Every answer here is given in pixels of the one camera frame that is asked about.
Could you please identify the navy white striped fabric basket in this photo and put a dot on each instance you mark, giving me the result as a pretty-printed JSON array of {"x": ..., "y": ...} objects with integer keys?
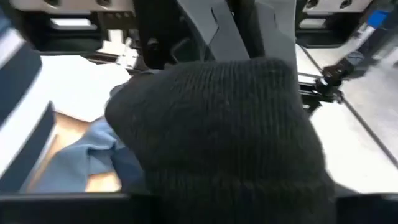
[{"x": 18, "y": 93}]

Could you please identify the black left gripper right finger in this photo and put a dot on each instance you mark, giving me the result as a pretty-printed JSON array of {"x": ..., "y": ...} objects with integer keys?
[{"x": 370, "y": 208}]

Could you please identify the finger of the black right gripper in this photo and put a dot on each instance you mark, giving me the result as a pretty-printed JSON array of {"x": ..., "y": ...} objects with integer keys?
[
  {"x": 280, "y": 28},
  {"x": 217, "y": 31}
]

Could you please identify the light blue ribbed cloth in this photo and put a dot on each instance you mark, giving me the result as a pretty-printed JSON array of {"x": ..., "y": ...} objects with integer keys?
[{"x": 71, "y": 161}]

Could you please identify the black ribbed cloth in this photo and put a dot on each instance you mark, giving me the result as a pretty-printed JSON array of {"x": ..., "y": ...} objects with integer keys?
[{"x": 217, "y": 140}]

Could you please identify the white towel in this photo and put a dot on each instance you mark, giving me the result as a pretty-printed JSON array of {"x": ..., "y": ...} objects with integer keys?
[{"x": 84, "y": 84}]

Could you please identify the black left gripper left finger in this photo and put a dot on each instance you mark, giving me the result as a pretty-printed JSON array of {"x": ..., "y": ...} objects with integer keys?
[{"x": 62, "y": 208}]

